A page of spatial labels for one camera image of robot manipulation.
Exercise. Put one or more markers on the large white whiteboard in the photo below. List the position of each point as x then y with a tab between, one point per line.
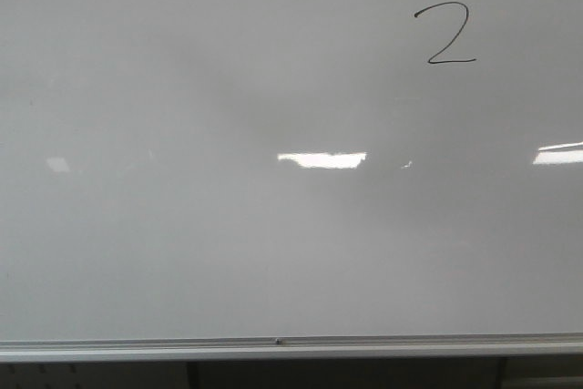
245	179

